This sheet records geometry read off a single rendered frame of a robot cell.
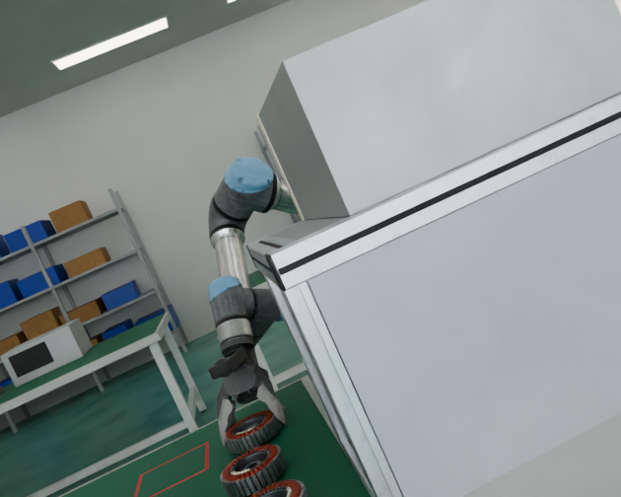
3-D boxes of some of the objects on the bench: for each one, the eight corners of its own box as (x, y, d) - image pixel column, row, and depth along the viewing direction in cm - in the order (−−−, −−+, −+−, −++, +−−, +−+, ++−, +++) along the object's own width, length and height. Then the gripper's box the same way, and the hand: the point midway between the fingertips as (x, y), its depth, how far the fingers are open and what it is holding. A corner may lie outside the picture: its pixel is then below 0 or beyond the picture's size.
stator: (239, 436, 134) (231, 420, 133) (286, 418, 131) (279, 402, 131) (224, 461, 123) (215, 445, 122) (275, 443, 121) (267, 426, 120)
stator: (250, 464, 116) (241, 447, 116) (299, 457, 110) (291, 437, 110) (215, 503, 106) (206, 483, 106) (266, 496, 101) (256, 475, 100)
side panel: (344, 453, 104) (263, 274, 101) (361, 444, 105) (280, 266, 102) (392, 533, 77) (283, 292, 74) (414, 522, 77) (307, 280, 74)
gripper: (284, 334, 140) (308, 425, 131) (210, 364, 144) (229, 454, 134) (268, 324, 133) (292, 419, 123) (191, 355, 136) (209, 450, 127)
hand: (252, 434), depth 127 cm, fingers closed on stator, 13 cm apart
